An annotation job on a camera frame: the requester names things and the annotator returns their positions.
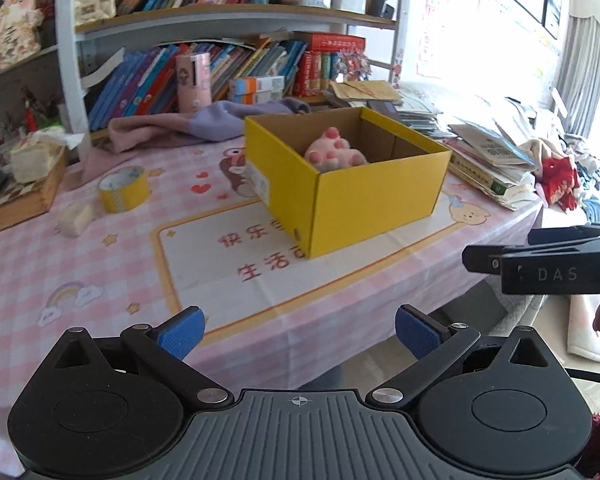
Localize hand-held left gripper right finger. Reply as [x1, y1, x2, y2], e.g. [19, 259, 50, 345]
[371, 303, 552, 407]

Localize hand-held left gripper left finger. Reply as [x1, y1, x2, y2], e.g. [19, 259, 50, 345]
[55, 306, 234, 407]

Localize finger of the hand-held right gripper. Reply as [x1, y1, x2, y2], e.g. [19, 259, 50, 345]
[526, 223, 600, 248]
[461, 243, 507, 276]

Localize yellow cardboard box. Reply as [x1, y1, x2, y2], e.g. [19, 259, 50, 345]
[243, 105, 453, 261]

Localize pink plush toy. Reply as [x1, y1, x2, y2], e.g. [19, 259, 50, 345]
[303, 127, 371, 174]

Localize red cloth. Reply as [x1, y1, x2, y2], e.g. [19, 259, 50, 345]
[534, 155, 582, 214]

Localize pink checked printed tablecloth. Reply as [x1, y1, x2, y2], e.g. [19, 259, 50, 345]
[0, 102, 547, 479]

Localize pile of books and papers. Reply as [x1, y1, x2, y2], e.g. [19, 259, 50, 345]
[394, 82, 542, 212]

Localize yellow tape roll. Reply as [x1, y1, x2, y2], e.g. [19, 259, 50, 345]
[98, 165, 152, 215]

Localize small cream block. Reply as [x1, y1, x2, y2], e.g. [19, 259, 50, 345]
[55, 202, 97, 239]

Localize grey curtain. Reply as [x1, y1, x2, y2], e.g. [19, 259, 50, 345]
[555, 0, 600, 137]

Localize brown paper envelopes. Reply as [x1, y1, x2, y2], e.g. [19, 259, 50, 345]
[328, 79, 404, 109]

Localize pink cloth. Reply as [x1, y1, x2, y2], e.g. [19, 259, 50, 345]
[82, 112, 203, 181]

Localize wooden tissue box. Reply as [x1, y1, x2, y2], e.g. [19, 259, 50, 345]
[0, 146, 72, 234]

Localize purple cloth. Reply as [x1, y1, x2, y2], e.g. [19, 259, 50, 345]
[187, 97, 312, 141]

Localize dark framed picture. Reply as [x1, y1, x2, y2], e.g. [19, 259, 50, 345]
[544, 0, 565, 42]

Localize white tissue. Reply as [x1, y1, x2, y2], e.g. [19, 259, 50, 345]
[9, 126, 87, 184]

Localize row of red dictionaries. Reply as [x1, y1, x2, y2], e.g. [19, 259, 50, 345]
[294, 31, 369, 99]

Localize orange and blue carton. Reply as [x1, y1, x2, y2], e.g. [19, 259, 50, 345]
[229, 91, 285, 106]
[228, 75, 286, 94]

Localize pink cylinder canister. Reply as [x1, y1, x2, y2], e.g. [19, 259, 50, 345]
[175, 51, 213, 115]

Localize row of leaning books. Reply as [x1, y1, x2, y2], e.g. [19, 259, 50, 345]
[86, 39, 309, 132]

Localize clutter of small bottles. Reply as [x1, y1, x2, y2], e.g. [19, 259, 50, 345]
[0, 84, 77, 162]

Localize white bookshelf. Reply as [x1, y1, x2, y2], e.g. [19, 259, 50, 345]
[54, 0, 407, 162]

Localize cream plush doll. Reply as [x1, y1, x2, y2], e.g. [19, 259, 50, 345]
[0, 0, 47, 72]

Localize black cable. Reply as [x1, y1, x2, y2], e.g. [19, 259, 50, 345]
[564, 367, 600, 387]

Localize pink wall poster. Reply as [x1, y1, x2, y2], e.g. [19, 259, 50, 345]
[414, 0, 484, 82]

